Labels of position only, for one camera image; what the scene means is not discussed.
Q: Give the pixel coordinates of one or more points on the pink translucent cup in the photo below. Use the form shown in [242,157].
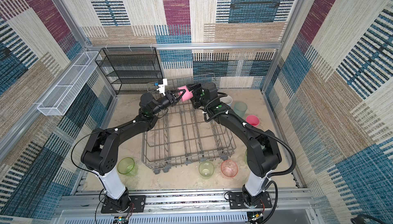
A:
[229,168]

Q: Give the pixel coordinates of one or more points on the light blue mug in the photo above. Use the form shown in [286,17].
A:
[227,100]

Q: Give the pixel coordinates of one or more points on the black mesh shelf unit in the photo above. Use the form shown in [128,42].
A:
[130,70]

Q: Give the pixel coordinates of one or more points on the aluminium front rail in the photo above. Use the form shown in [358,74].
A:
[195,206]

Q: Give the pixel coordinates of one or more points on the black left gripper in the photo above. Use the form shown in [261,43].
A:
[170,96]

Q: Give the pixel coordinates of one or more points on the grey wire dish rack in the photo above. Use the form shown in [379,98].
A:
[182,137]

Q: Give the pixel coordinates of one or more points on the green translucent cup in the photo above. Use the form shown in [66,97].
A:
[127,166]

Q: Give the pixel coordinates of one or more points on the white wire wall basket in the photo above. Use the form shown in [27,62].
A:
[63,94]

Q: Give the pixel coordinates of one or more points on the pink plastic cup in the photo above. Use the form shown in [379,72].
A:
[186,96]

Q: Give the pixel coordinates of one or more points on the yellow-green translucent cup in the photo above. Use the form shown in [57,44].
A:
[206,169]

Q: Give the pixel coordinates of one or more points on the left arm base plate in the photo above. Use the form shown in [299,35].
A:
[135,203]

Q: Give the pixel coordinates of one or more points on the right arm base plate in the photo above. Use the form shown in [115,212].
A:
[238,201]

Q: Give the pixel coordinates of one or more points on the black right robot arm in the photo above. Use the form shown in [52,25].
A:
[263,155]

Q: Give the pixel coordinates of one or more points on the teal translucent cup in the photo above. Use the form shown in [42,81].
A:
[240,108]

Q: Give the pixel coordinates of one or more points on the magenta pink cup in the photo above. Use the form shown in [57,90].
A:
[253,120]

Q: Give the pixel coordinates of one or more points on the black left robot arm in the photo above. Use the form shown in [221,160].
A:
[100,154]

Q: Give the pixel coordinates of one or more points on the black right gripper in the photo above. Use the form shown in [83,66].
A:
[194,86]

